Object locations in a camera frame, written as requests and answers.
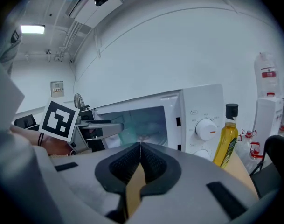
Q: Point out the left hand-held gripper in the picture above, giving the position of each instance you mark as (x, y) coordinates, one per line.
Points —
(59, 120)

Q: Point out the black wristband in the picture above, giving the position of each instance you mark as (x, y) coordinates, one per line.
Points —
(40, 139)

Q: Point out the rectangular ceiling light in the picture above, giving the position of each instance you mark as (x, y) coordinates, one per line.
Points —
(32, 29)

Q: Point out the clear water jug red label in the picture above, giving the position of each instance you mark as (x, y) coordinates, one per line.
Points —
(266, 73)

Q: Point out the person's grey jacket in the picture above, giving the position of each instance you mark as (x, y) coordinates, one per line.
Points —
(9, 48)

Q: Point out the black chair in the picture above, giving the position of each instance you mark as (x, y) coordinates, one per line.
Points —
(274, 162)

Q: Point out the white microwave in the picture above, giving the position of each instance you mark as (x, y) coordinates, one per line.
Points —
(193, 101)

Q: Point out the black electric fan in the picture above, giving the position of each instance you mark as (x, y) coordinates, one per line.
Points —
(79, 100)

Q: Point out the white water dispenser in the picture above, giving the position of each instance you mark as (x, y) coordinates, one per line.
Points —
(268, 118)

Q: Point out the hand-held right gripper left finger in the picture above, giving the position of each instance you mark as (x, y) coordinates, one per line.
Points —
(85, 171)

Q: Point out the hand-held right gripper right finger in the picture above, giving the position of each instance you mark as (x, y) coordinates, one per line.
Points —
(190, 171)

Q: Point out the ceiling air conditioning unit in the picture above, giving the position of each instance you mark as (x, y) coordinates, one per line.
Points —
(95, 10)

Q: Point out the olive oil bottle black cap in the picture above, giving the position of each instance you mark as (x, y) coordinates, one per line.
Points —
(226, 141)

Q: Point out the grey wall electrical box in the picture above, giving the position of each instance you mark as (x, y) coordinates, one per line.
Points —
(57, 89)

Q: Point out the person's left forearm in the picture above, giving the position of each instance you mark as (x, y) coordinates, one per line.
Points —
(55, 148)

